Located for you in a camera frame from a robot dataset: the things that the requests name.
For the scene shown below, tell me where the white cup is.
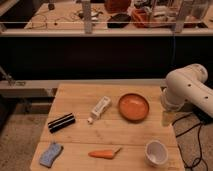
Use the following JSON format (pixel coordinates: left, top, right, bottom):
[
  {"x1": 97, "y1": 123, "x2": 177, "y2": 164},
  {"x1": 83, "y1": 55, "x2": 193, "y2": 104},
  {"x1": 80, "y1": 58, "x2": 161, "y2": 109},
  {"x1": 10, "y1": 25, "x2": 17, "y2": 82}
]
[{"x1": 144, "y1": 140, "x2": 168, "y2": 167}]

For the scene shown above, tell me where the red container on bench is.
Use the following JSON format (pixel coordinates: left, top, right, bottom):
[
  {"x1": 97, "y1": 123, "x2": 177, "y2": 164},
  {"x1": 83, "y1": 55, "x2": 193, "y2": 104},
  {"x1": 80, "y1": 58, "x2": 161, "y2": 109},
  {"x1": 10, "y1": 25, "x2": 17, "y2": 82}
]
[{"x1": 131, "y1": 9, "x2": 157, "y2": 28}]

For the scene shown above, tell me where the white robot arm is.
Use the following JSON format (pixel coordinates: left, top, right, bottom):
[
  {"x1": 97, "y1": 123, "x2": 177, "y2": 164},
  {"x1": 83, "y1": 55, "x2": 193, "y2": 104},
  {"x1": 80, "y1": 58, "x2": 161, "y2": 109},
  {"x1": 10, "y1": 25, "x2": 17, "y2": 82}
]
[{"x1": 160, "y1": 64, "x2": 213, "y2": 118}]

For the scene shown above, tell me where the blue sponge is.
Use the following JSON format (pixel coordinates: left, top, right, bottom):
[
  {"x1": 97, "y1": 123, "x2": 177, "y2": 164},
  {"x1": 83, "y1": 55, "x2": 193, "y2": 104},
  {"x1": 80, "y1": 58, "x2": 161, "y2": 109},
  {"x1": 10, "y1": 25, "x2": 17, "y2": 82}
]
[{"x1": 39, "y1": 142, "x2": 63, "y2": 168}]

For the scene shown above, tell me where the grey metal post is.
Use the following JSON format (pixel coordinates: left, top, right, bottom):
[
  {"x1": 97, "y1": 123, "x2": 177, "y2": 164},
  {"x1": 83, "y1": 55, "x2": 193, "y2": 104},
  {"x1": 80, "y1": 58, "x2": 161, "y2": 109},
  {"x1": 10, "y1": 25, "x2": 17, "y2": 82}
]
[{"x1": 82, "y1": 0, "x2": 92, "y2": 34}]

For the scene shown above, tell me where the orange pepper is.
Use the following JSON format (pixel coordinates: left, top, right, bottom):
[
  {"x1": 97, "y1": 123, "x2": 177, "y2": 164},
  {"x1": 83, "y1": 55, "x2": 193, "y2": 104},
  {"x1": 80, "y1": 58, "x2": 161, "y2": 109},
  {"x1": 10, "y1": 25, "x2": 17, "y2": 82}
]
[{"x1": 88, "y1": 148, "x2": 121, "y2": 159}]

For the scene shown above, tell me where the black ribbed box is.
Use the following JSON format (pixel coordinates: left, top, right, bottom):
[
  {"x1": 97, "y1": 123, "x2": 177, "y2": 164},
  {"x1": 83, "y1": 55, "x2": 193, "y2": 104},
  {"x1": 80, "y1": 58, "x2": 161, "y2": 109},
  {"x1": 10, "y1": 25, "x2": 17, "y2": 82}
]
[{"x1": 48, "y1": 113, "x2": 75, "y2": 133}]

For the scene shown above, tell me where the orange bowl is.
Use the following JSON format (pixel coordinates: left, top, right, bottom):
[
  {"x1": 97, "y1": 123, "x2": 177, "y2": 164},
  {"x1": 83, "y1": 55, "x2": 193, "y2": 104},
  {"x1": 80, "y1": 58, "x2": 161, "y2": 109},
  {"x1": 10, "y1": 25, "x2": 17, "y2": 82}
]
[{"x1": 118, "y1": 93, "x2": 149, "y2": 122}]

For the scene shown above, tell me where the black tray on bench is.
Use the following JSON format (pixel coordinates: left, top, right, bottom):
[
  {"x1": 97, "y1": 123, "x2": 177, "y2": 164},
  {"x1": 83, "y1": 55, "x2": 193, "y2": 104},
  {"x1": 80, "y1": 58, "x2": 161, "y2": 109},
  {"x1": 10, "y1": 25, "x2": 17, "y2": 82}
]
[{"x1": 107, "y1": 13, "x2": 131, "y2": 28}]

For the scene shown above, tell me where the black floor cable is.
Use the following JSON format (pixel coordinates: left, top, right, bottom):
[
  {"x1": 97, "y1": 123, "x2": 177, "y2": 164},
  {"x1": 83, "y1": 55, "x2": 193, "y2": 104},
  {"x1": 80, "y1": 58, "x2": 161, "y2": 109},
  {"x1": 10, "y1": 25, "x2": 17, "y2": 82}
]
[{"x1": 171, "y1": 113, "x2": 210, "y2": 171}]

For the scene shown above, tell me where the white tube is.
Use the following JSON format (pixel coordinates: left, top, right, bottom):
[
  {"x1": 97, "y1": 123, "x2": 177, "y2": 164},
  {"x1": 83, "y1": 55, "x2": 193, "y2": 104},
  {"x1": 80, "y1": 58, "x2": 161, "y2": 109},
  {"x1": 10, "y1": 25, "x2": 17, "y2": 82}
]
[{"x1": 87, "y1": 96, "x2": 111, "y2": 124}]

